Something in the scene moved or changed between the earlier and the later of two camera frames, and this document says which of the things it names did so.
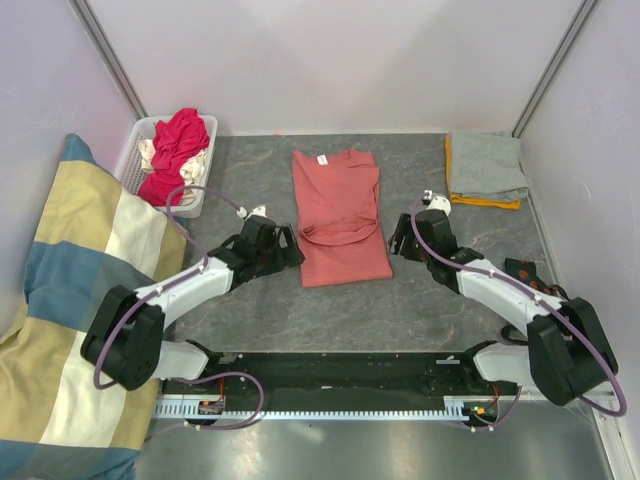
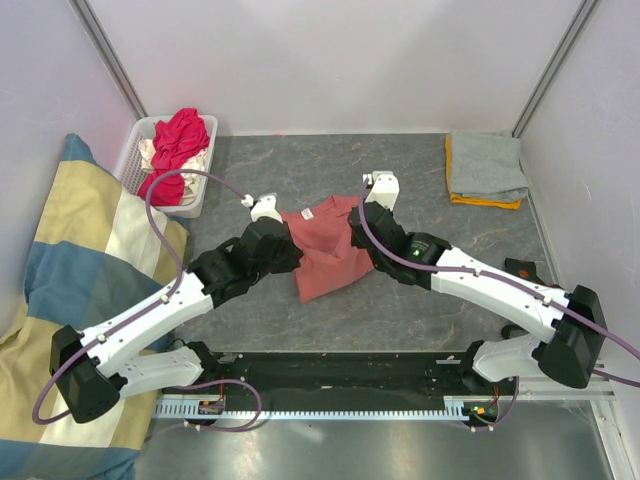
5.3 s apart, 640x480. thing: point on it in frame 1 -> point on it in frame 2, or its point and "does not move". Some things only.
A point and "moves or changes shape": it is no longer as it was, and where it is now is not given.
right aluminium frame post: [553, 67] does not move
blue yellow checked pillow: [93, 233] does not move
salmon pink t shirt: [335, 195] moves or changes shape
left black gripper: [287, 256] does not move
